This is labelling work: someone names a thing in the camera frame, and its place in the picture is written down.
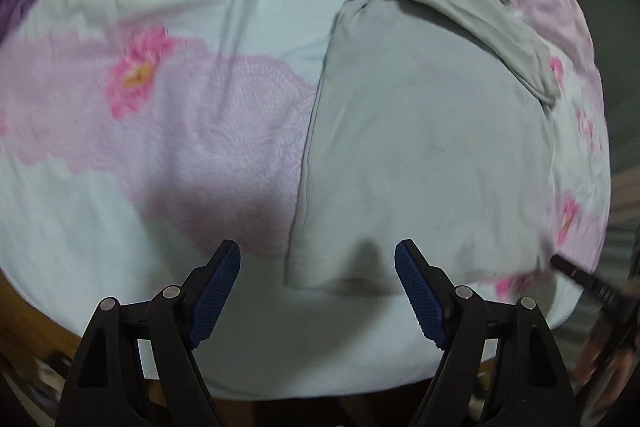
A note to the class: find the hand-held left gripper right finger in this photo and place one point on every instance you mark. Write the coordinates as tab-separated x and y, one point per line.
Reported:
419	295

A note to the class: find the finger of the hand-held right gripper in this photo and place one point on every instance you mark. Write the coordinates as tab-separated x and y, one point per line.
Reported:
580	274

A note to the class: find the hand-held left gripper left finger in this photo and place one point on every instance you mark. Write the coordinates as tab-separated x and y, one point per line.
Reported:
216	295

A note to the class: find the grey-green t-shirt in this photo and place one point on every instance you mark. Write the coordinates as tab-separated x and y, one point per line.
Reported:
425	142

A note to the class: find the floral bed sheet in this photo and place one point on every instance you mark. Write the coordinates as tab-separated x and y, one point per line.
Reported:
165	117

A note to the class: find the wooden bed frame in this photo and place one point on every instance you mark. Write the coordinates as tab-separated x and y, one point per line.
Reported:
45	347

